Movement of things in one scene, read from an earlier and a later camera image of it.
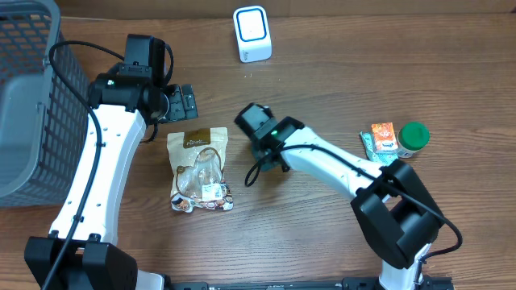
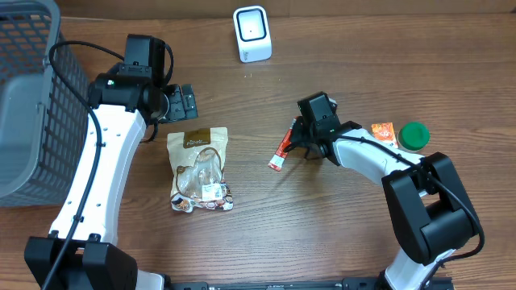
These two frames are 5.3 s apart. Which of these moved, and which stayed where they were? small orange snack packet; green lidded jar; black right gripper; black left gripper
Moved: black right gripper
Stayed: black left gripper; small orange snack packet; green lidded jar
